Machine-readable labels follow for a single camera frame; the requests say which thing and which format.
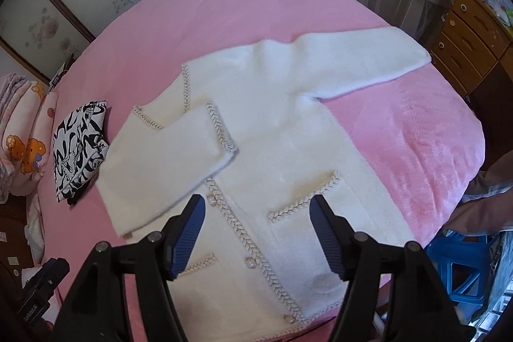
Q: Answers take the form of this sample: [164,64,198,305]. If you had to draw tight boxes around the pink bed blanket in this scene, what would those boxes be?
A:
[38,0,484,342]

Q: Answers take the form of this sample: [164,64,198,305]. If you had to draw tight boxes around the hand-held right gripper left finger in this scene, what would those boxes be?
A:
[50,194,207,342]

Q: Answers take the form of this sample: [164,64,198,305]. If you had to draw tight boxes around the wooden headboard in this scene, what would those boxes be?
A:
[0,192,33,288]

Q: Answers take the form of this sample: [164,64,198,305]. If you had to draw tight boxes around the white fluffy towel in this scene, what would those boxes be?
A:
[96,26,431,337]

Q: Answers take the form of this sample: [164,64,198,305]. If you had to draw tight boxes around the black charger with cable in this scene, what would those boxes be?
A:
[50,54,77,87]

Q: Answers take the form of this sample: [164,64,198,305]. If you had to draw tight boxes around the pale quilted pillow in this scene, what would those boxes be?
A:
[24,193,46,266]

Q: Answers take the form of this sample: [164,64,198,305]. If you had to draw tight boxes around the bear print folded quilt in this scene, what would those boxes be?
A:
[0,79,59,202]

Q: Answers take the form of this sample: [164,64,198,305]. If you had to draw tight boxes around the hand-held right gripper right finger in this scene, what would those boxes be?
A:
[308,195,477,342]

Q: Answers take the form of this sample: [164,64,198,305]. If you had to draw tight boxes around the dusty pink cloth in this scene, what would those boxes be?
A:
[445,158,513,234]

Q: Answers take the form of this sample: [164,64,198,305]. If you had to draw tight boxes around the blue plastic stool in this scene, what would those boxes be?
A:
[427,232,502,327]

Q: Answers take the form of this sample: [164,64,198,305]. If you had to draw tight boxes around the black white printed folded garment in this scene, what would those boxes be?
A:
[53,100,111,205]

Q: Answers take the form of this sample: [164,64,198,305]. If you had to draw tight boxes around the wooden drawer chest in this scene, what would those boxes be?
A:
[431,0,513,99]

